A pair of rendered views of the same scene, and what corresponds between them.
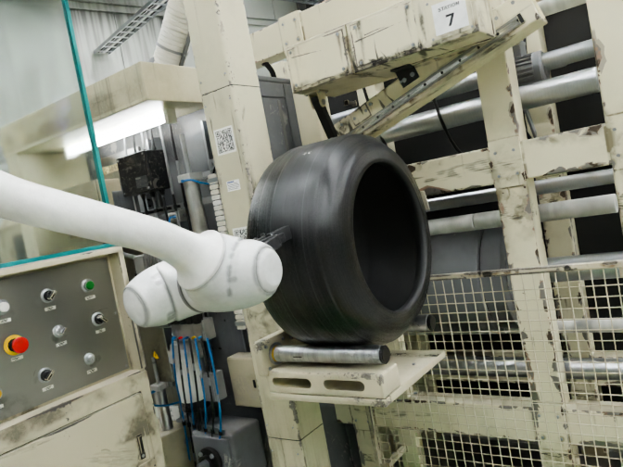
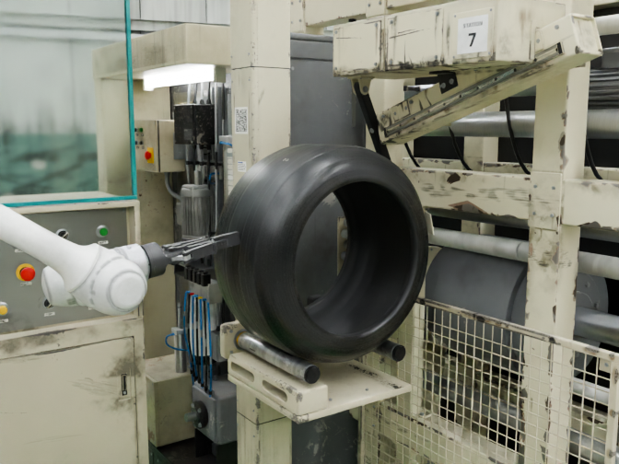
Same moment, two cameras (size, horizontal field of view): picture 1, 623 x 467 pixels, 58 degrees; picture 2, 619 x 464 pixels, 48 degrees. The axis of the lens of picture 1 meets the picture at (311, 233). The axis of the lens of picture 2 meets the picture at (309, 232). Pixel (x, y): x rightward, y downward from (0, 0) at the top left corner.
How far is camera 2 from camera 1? 0.69 m
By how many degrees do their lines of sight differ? 20
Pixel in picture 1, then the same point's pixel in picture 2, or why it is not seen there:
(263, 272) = (115, 294)
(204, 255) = (75, 267)
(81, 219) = not seen: outside the picture
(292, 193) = (252, 200)
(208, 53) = (239, 29)
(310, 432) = (272, 420)
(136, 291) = (45, 276)
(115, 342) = not seen: hidden behind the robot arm
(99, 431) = (86, 362)
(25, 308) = not seen: hidden behind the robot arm
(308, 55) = (350, 40)
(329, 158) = (294, 174)
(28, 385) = (32, 308)
